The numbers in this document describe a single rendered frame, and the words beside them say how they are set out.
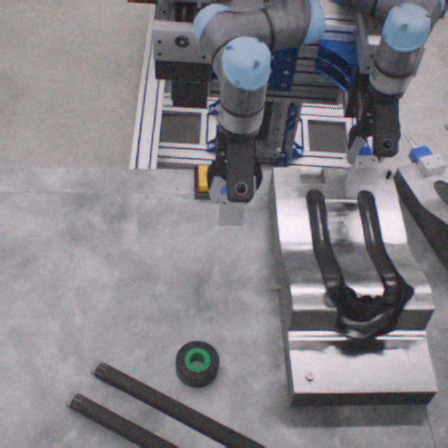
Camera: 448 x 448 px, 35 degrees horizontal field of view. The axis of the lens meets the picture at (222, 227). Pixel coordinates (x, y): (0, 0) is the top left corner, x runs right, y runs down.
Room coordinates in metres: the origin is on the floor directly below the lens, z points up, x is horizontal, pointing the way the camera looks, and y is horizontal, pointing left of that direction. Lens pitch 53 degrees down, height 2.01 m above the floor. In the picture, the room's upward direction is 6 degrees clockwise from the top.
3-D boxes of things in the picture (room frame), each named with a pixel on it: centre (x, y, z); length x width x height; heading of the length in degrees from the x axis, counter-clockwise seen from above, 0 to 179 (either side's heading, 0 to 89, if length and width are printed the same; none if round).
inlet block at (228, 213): (0.90, -0.01, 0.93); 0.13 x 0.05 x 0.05; 8
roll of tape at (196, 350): (0.57, 0.02, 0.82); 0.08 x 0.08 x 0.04
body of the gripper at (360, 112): (1.04, -0.28, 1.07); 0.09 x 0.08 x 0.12; 7
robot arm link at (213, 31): (0.97, 0.02, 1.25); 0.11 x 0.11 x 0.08; 27
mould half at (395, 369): (0.78, -0.25, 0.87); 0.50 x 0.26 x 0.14; 8
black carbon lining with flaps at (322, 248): (0.80, -0.26, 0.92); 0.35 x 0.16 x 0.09; 8
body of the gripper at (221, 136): (0.88, -0.01, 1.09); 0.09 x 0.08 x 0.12; 8
